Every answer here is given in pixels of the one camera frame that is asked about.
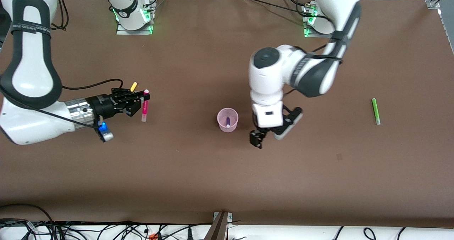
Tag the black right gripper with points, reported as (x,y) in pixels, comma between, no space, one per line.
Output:
(103,105)

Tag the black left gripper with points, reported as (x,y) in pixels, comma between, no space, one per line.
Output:
(256,137)

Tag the pink pen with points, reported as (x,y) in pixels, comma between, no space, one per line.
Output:
(144,110)

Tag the purple pen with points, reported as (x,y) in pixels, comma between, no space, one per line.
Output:
(228,121)

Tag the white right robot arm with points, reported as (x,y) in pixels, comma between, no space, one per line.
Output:
(32,66)

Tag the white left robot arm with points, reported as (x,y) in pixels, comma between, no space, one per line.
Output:
(273,77)

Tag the pink pen holder cup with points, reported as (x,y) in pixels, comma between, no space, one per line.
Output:
(227,128)

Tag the yellow pen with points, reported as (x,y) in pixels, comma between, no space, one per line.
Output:
(133,87)

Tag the green pen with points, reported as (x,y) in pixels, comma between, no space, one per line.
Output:
(376,111)

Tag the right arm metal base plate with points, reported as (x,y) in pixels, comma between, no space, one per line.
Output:
(122,31)

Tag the metal camera mount strut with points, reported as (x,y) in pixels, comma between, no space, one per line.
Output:
(220,229)

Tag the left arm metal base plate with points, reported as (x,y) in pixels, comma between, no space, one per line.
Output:
(308,32)

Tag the metal corner bracket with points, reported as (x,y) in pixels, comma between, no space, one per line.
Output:
(433,4)

